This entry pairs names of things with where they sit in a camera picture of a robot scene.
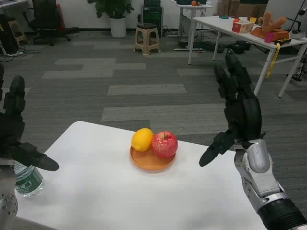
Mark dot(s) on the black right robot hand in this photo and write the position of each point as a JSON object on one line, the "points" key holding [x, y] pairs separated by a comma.
{"points": [[247, 117]]}

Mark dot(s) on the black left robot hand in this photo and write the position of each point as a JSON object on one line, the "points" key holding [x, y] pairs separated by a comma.
{"points": [[12, 129]]}

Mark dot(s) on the clear green-label water bottle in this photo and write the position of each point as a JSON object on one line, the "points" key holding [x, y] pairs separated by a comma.
{"points": [[28, 184]]}

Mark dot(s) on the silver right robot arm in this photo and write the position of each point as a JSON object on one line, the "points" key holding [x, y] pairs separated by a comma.
{"points": [[259, 167]]}

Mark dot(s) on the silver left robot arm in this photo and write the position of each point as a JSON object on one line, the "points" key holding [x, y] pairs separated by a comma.
{"points": [[7, 206]]}

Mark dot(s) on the pink cup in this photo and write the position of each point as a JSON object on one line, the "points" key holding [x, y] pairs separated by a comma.
{"points": [[270, 37]]}

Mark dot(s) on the red apple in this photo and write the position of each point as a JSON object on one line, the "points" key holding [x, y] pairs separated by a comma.
{"points": [[165, 145]]}

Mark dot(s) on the orange flat box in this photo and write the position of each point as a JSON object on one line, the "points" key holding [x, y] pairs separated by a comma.
{"points": [[281, 36]]}

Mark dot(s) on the orange white tissue box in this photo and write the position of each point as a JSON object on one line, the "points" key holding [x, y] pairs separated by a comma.
{"points": [[241, 27]]}

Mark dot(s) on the black computer tower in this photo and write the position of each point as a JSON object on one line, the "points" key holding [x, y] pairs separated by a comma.
{"points": [[7, 36]]}

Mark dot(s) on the white round device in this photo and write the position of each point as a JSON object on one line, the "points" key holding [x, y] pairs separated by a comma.
{"points": [[297, 34]]}

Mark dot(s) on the brown plush toy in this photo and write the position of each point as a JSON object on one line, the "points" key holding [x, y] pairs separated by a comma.
{"points": [[268, 22]]}

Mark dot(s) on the yellow cup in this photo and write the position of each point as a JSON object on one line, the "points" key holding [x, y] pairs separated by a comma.
{"points": [[253, 20]]}

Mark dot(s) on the white long table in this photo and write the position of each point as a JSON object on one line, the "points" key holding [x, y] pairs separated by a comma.
{"points": [[216, 24]]}

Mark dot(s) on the small beige stool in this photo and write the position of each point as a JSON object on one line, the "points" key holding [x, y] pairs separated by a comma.
{"points": [[15, 27]]}

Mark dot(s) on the teal flat dish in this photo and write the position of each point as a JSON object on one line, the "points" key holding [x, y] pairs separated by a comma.
{"points": [[224, 17]]}

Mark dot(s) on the yellow lemon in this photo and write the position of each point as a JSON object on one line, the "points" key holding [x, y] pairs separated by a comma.
{"points": [[142, 140]]}

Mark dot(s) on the stacked brown cardboard boxes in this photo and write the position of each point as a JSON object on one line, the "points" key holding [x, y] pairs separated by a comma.
{"points": [[244, 8]]}

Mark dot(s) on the orange round plate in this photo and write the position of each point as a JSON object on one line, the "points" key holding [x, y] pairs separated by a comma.
{"points": [[148, 165]]}

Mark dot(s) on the black office chair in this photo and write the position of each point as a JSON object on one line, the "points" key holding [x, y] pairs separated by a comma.
{"points": [[45, 14]]}

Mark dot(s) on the white narrow desk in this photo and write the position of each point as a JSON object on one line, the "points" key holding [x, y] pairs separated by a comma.
{"points": [[192, 6]]}

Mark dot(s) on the small orange fruit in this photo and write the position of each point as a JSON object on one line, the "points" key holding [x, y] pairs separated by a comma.
{"points": [[193, 3]]}

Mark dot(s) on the white office desk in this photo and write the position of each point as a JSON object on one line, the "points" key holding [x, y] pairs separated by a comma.
{"points": [[12, 3]]}

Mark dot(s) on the beige plastic stool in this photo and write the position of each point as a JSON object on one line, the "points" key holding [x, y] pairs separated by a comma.
{"points": [[146, 30]]}

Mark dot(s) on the black green-lit computer case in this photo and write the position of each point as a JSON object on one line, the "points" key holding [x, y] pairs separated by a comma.
{"points": [[152, 19]]}

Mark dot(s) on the white plant pot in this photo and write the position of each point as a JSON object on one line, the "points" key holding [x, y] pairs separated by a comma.
{"points": [[118, 27]]}

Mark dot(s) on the green potted plant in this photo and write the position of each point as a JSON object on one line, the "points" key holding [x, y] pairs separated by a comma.
{"points": [[112, 7]]}

